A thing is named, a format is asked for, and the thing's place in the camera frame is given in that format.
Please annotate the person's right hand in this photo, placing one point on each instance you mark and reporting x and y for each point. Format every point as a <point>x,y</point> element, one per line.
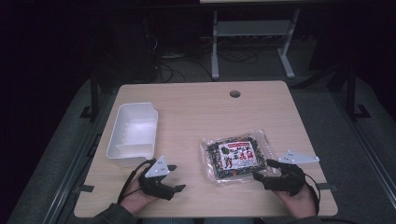
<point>300,203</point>

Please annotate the person's left hand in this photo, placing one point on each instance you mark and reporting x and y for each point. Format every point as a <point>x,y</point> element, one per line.
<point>135,197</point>

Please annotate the metal floor rail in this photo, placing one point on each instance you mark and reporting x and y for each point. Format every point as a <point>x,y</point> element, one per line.
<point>367,149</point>
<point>77,155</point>

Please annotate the black metal stand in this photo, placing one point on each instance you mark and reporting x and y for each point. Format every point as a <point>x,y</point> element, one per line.
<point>351,90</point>
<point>94,93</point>

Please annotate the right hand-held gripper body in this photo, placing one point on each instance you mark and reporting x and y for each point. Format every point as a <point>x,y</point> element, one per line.
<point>286,180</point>

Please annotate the white plastic bin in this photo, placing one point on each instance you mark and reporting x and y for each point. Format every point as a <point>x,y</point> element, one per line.
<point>134,133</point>

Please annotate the black tape strip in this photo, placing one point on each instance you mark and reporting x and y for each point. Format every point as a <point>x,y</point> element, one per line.
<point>327,186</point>
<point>84,188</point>

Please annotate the clear bag of dark dried food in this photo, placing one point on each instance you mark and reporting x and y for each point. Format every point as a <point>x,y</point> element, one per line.
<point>236,155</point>

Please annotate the white metal table frame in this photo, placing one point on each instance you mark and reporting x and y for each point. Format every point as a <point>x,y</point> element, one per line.
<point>252,28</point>

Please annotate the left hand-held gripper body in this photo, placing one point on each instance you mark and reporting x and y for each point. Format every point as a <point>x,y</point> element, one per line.
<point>157,169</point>

